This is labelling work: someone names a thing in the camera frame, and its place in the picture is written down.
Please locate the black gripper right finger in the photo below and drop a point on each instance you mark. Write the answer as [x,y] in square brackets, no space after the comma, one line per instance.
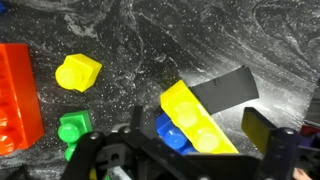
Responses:
[283,148]

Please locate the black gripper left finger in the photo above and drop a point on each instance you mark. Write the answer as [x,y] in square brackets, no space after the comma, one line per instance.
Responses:
[140,158]

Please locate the long yellow Lego brick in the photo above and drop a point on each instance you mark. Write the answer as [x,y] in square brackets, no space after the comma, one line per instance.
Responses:
[189,115]

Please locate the blue Lego brick front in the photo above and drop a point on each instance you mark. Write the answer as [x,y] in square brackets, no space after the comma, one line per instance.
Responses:
[173,136]

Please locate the green Lego brick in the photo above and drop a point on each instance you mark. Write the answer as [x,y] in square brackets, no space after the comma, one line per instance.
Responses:
[73,126]

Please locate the small yellow Lego brick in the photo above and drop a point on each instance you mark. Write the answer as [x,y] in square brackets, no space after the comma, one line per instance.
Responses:
[78,72]

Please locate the orange long Lego brick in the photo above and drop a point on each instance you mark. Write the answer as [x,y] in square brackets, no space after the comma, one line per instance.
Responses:
[20,117]

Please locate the black tape strip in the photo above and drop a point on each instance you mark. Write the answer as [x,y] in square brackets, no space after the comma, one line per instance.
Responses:
[226,91]

